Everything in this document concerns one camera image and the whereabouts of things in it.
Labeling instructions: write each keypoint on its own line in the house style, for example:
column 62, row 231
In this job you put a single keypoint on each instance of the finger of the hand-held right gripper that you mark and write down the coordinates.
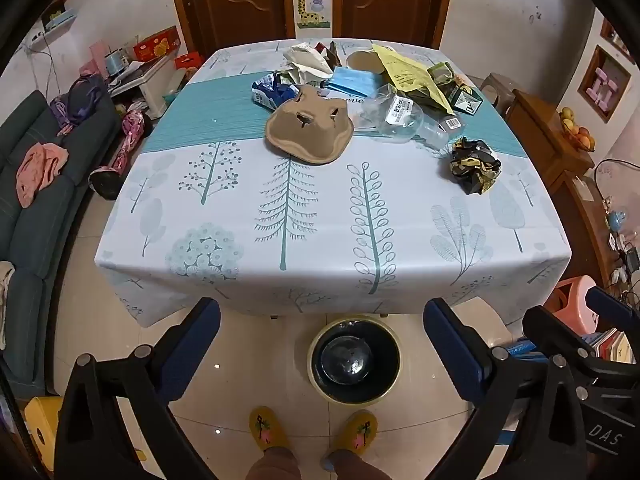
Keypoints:
column 550, row 327
column 612, row 305

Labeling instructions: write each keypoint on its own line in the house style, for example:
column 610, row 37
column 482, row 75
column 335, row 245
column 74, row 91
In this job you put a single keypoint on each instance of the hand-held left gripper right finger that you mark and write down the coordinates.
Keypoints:
column 450, row 340

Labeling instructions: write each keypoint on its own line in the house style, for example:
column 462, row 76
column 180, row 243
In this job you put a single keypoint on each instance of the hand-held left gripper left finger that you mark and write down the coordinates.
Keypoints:
column 200, row 330

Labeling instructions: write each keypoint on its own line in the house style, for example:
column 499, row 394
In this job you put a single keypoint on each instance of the yellow trash bin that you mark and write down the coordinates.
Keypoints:
column 352, row 360

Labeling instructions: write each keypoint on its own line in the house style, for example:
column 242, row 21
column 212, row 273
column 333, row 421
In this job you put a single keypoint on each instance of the blue milk carton with straw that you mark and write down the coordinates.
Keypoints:
column 272, row 92

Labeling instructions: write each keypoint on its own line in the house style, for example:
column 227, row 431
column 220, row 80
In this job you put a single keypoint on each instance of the yellow plastic bag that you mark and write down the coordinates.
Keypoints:
column 400, row 70

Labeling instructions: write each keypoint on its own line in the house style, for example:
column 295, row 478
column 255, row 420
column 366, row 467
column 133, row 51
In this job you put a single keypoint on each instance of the pink plastic stool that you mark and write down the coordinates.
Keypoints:
column 570, row 305

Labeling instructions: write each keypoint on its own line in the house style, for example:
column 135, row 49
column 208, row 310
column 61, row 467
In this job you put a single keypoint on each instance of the stack of books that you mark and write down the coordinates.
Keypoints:
column 617, row 347

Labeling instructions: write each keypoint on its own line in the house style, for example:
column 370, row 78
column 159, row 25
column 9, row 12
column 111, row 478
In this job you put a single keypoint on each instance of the blue teapot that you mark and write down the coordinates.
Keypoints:
column 616, row 220

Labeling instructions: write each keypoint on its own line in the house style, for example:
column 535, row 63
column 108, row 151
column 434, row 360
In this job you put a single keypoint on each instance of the yellow slipper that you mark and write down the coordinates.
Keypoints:
column 267, row 427
column 357, row 430

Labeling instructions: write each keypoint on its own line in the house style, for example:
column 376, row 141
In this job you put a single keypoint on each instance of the person's left leg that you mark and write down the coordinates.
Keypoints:
column 275, row 465

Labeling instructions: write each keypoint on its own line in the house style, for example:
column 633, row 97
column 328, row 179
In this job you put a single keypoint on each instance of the person's leg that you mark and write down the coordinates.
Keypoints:
column 275, row 465
column 355, row 467

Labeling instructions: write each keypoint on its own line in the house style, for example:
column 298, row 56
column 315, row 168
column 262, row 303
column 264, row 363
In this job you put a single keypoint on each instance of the person's right leg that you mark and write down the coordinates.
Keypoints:
column 355, row 467

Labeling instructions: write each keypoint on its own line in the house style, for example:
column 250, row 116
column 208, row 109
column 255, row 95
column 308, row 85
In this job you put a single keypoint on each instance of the tree print tablecloth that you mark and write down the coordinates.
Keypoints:
column 320, row 220

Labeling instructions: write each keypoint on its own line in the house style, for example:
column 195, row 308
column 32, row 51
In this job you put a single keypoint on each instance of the black gold crumpled wrapper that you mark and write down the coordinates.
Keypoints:
column 475, row 165

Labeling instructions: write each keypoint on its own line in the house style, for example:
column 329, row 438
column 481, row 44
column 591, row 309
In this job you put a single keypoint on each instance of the fruit bowl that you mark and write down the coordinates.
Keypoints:
column 577, row 130

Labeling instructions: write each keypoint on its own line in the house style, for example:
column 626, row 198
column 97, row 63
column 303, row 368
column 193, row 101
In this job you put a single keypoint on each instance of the yellow plastic stool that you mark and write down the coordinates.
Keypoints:
column 42, row 420

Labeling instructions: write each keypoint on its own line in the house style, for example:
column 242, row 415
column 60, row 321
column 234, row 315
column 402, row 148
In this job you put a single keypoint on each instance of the brown wooden cabinet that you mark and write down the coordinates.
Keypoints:
column 545, row 135

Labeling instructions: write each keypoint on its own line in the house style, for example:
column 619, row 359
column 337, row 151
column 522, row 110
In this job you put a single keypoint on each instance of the dark green sofa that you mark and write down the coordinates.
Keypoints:
column 35, row 230

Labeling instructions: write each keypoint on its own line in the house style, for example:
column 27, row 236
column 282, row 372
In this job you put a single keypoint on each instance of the pink patterned bag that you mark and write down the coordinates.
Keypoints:
column 125, row 145

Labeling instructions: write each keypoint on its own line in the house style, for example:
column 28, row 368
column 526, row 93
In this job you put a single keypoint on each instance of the clear plastic lid with label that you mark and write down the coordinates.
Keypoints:
column 440, row 132

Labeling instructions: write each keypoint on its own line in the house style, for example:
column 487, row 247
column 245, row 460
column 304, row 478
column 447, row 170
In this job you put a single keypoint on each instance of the brown pulp cup carrier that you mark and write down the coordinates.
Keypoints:
column 305, row 140

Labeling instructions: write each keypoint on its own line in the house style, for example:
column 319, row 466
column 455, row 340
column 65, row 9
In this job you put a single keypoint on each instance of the pink cloth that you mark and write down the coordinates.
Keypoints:
column 40, row 170

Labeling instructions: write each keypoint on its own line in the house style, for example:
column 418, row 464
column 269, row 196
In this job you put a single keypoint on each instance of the clear plastic cup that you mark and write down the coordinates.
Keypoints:
column 395, row 110

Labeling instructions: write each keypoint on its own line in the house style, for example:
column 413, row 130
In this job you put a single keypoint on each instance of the green drink carton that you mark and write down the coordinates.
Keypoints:
column 467, row 100

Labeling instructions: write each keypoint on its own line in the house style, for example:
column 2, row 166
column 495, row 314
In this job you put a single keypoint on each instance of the grey plastic stool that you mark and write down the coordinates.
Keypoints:
column 497, row 87

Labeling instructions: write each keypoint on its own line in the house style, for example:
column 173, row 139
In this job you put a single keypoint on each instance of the white low cabinet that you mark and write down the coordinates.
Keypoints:
column 150, row 82

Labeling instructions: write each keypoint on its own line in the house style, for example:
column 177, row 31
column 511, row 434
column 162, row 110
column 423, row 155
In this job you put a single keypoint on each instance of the purple bag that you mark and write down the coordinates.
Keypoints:
column 80, row 100

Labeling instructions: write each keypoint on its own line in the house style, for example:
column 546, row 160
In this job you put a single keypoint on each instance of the green crumpled wrapper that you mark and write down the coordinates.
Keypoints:
column 442, row 72

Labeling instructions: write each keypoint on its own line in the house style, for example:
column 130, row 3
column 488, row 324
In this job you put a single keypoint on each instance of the small red gift box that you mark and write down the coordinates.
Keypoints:
column 187, row 62

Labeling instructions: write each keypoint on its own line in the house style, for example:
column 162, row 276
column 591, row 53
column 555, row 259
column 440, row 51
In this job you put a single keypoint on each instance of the blue face mask pack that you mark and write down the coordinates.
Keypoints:
column 350, row 80

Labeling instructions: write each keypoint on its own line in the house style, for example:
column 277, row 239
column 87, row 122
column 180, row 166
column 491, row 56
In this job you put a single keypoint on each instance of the blue round tin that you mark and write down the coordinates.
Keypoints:
column 116, row 61

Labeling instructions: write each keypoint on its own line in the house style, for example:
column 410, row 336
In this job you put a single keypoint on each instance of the large red gift box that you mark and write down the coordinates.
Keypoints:
column 155, row 45

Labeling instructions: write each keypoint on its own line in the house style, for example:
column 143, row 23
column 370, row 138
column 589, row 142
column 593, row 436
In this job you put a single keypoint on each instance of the white crumpled paper bag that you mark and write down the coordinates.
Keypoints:
column 305, row 60

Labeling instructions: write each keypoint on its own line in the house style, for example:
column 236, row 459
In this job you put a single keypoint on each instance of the brown paper cup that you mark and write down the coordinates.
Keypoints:
column 362, row 62

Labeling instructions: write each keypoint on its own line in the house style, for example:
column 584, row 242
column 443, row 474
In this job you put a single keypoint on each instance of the wall shelf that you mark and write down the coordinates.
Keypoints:
column 57, row 17

